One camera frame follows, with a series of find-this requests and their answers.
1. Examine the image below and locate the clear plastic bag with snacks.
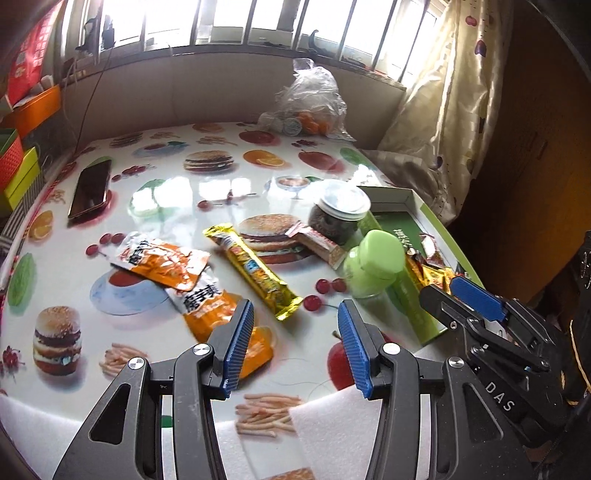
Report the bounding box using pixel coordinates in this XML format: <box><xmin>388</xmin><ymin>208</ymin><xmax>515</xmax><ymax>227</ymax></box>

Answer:
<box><xmin>257</xmin><ymin>58</ymin><xmax>355</xmax><ymax>142</ymax></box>

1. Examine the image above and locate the yellow green box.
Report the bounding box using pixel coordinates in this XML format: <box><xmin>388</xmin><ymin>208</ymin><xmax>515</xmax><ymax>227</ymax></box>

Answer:
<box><xmin>0</xmin><ymin>147</ymin><xmax>41</xmax><ymax>217</ymax></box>

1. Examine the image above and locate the yellow long snack bar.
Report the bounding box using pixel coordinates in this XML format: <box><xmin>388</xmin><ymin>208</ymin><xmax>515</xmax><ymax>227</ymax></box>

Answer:
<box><xmin>204</xmin><ymin>224</ymin><xmax>303</xmax><ymax>321</ymax></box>

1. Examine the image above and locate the white foam sheet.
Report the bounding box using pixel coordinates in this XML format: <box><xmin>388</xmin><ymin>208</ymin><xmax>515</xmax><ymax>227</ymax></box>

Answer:
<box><xmin>1</xmin><ymin>387</ymin><xmax>381</xmax><ymax>479</ymax></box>

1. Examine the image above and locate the orange konjac snack packet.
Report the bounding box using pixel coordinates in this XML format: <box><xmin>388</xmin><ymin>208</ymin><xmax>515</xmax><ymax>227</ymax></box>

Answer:
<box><xmin>109</xmin><ymin>231</ymin><xmax>211</xmax><ymax>292</ymax></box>

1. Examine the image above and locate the green white cardboard box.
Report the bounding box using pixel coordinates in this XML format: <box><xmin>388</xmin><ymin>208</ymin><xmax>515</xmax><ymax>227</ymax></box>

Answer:
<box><xmin>359</xmin><ymin>186</ymin><xmax>482</xmax><ymax>345</ymax></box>

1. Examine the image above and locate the black smartphone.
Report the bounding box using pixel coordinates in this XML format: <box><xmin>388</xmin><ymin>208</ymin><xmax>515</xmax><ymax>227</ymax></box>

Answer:
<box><xmin>68</xmin><ymin>158</ymin><xmax>112</xmax><ymax>221</ymax></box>

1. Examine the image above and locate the gold foil candy packet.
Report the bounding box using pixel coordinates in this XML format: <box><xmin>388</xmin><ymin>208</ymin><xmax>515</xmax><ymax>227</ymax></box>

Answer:
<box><xmin>406</xmin><ymin>248</ymin><xmax>456</xmax><ymax>295</ymax></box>

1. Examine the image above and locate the black white striped box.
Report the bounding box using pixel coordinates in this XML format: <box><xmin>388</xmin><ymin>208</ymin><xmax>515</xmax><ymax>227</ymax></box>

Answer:
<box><xmin>0</xmin><ymin>175</ymin><xmax>45</xmax><ymax>255</ymax></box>

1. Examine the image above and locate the black cable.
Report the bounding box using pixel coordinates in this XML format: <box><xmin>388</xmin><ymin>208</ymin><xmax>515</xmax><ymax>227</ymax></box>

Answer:
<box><xmin>73</xmin><ymin>45</ymin><xmax>115</xmax><ymax>151</ymax></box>

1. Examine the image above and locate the clear jar white lid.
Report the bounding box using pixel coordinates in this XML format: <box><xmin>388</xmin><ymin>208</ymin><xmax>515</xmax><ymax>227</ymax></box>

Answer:
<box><xmin>307</xmin><ymin>179</ymin><xmax>372</xmax><ymax>246</ymax></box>

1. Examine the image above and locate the cream patterned curtain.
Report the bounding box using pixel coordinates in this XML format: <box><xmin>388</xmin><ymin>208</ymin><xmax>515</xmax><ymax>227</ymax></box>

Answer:
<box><xmin>369</xmin><ymin>1</ymin><xmax>514</xmax><ymax>224</ymax></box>

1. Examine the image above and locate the green lidded plastic jar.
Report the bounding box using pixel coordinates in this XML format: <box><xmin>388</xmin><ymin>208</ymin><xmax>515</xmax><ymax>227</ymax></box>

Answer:
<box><xmin>342</xmin><ymin>230</ymin><xmax>406</xmax><ymax>298</ymax></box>

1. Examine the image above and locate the orange storage box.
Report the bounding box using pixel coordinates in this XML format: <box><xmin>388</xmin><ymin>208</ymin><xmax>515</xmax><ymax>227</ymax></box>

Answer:
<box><xmin>1</xmin><ymin>86</ymin><xmax>61</xmax><ymax>138</ymax></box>

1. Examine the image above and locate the red gift bag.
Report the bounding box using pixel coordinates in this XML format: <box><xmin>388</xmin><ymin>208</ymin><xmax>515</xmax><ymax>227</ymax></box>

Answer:
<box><xmin>5</xmin><ymin>1</ymin><xmax>62</xmax><ymax>107</ymax></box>

